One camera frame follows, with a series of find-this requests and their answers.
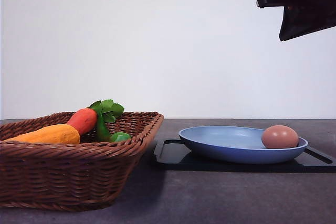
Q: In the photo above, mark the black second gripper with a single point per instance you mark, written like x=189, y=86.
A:
x=303, y=17

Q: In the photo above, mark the brown egg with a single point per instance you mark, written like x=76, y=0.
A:
x=279, y=137

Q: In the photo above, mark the blue plate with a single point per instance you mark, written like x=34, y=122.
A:
x=232, y=145

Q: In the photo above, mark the brown wicker basket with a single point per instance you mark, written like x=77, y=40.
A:
x=86, y=176

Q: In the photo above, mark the black tray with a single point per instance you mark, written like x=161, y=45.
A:
x=171, y=155

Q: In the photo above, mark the green toy vegetable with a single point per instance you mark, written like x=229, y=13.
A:
x=107, y=114

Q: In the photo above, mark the orange toy carrot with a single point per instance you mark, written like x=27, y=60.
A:
x=84, y=120

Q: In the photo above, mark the yellow toy vegetable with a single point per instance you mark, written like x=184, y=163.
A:
x=58, y=133

